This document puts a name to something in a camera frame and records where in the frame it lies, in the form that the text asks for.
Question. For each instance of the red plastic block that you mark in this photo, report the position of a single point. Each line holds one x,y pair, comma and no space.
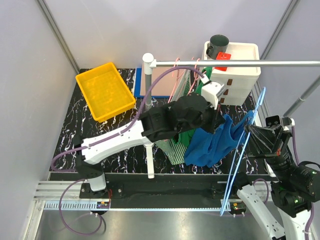
223,56

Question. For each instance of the green white striped tank top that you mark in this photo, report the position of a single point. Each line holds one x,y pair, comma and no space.
174,152

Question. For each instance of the metal clothes rail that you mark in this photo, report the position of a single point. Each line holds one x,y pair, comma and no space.
236,63

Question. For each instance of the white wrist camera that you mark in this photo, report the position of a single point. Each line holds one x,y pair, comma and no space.
211,92
279,120

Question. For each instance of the light blue wire hanger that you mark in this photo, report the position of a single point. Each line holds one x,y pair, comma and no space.
233,173

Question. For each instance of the blue tank top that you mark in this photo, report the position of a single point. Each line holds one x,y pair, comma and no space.
207,149

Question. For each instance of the pink wire hanger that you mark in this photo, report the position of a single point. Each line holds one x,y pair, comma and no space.
179,86
195,78

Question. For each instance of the white grey rack post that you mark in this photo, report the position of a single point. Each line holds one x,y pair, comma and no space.
147,59

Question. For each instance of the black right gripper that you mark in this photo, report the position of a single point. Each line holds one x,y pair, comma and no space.
268,141

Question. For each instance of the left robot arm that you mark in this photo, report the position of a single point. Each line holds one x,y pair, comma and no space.
164,122

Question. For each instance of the dark grey mug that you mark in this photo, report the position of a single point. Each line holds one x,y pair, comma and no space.
217,43

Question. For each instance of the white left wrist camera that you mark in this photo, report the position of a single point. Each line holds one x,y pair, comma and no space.
211,92

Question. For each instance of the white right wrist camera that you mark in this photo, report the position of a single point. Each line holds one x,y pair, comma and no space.
279,120

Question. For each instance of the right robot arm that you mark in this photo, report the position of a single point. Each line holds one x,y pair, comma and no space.
296,189

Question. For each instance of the blue framed pink board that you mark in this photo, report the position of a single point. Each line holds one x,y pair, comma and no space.
164,87

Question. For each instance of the white rack foot bar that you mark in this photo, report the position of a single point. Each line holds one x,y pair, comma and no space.
150,161

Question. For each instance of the yellow plastic bin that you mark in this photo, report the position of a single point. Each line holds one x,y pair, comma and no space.
105,92

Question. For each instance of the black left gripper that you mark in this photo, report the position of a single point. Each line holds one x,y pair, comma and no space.
217,118

